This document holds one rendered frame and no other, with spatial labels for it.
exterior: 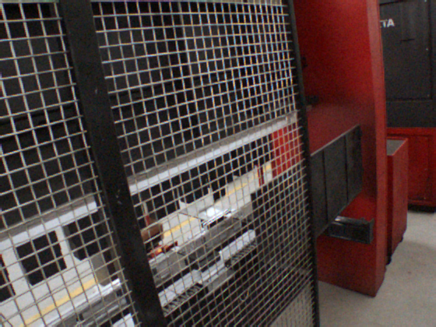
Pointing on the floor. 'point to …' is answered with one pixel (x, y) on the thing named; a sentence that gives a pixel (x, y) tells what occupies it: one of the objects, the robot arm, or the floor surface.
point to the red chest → (396, 193)
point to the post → (106, 157)
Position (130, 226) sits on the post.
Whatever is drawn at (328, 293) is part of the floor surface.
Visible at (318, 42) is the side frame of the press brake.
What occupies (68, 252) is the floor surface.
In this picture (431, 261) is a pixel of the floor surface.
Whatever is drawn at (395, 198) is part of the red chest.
